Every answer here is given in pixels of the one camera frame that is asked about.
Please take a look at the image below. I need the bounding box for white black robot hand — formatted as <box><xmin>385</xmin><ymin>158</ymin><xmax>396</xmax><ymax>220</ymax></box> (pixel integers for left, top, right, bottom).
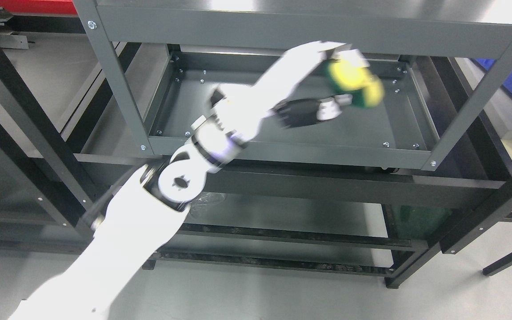
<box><xmin>211</xmin><ymin>41</ymin><xmax>370</xmax><ymax>144</ymax></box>

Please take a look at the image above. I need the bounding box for black metal shelf rack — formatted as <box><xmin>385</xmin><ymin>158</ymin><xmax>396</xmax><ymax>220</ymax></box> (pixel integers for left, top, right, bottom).
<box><xmin>0</xmin><ymin>8</ymin><xmax>512</xmax><ymax>289</ymax></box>

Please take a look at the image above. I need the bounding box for red plastic bin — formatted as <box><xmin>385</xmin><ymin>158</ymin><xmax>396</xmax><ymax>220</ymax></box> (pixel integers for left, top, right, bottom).
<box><xmin>0</xmin><ymin>0</ymin><xmax>77</xmax><ymax>16</ymax></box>

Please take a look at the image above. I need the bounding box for grey metal shelf cart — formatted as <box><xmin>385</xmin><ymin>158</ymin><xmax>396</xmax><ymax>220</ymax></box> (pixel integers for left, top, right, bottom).
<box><xmin>74</xmin><ymin>0</ymin><xmax>512</xmax><ymax>172</ymax></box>

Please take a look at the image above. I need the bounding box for green yellow sponge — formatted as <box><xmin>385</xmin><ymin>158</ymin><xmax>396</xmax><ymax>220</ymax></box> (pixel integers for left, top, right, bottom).
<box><xmin>324</xmin><ymin>59</ymin><xmax>385</xmax><ymax>108</ymax></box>

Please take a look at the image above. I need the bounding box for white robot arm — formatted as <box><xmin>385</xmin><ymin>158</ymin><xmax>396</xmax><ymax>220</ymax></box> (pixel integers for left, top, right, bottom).
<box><xmin>10</xmin><ymin>116</ymin><xmax>260</xmax><ymax>320</ymax></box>

